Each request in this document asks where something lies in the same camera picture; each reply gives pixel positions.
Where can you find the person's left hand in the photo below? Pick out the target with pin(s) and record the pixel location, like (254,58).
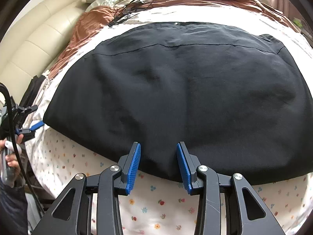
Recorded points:
(13,167)

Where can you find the cream padded headboard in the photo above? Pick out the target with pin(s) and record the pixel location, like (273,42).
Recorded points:
(36,41)

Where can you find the small green object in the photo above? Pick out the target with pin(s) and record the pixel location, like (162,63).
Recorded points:
(298,22)

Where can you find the white floral blanket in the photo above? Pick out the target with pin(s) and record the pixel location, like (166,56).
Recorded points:
(156,213)

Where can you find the dark striped cloth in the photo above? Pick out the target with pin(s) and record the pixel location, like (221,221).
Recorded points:
(31,90)

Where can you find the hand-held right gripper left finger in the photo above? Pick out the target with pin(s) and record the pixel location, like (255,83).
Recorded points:
(134,166)

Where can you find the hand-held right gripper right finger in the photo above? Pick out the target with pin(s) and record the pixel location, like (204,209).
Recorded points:
(183,166)

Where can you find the black jacket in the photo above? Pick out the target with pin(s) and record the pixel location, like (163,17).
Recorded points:
(183,90)

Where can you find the brown blanket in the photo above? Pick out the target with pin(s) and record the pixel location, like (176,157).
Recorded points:
(83,29)

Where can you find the person's leg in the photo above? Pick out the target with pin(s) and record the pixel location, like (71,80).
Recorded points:
(12,210)

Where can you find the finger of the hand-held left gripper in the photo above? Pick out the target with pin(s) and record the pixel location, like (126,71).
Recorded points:
(36,126)
(28,109)

